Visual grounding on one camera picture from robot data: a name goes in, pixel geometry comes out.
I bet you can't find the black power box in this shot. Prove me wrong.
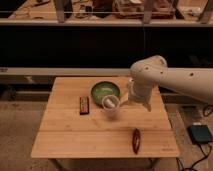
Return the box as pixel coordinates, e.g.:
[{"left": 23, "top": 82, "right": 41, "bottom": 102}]
[{"left": 187, "top": 125, "right": 213, "bottom": 144}]

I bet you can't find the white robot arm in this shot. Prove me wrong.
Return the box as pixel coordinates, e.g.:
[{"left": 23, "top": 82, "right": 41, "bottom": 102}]
[{"left": 128, "top": 55, "right": 213, "bottom": 110}]

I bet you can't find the clear plastic cup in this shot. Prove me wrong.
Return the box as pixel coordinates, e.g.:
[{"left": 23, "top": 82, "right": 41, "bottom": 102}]
[{"left": 102, "top": 95, "right": 120, "bottom": 117}]

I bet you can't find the black cable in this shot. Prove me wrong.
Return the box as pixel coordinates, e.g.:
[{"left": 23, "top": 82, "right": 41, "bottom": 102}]
[{"left": 175, "top": 104, "right": 213, "bottom": 171}]

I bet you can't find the wooden table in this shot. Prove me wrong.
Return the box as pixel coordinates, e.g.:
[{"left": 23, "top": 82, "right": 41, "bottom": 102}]
[{"left": 31, "top": 77, "right": 179, "bottom": 158}]

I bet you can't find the green ceramic bowl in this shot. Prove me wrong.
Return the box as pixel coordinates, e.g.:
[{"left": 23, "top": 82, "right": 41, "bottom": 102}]
[{"left": 91, "top": 81, "right": 120, "bottom": 106}]

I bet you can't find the dark red chocolate bar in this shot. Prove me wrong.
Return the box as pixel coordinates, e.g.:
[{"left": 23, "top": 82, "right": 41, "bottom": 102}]
[{"left": 80, "top": 97, "right": 89, "bottom": 115}]

